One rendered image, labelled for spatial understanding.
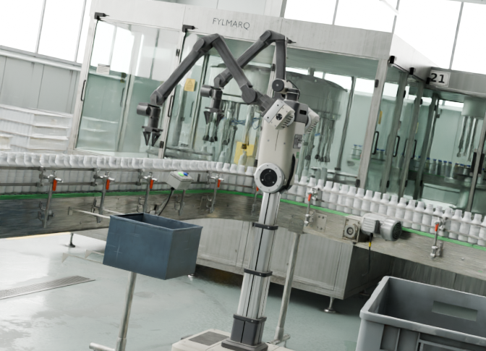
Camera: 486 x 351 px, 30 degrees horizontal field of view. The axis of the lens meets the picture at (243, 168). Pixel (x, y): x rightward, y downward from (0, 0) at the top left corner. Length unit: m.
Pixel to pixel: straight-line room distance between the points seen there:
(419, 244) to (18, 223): 2.48
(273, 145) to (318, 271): 3.02
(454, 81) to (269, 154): 4.77
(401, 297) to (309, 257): 5.04
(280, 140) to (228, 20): 3.35
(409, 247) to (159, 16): 3.71
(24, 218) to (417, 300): 1.89
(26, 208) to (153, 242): 0.55
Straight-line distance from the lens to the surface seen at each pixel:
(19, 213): 3.85
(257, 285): 4.80
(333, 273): 7.55
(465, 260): 5.25
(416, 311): 2.58
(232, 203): 5.74
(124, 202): 4.60
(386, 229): 5.33
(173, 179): 4.82
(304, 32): 7.66
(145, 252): 3.94
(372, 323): 1.99
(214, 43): 4.70
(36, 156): 3.95
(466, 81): 9.24
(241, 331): 4.86
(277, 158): 4.69
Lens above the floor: 1.47
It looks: 3 degrees down
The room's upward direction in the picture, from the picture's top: 10 degrees clockwise
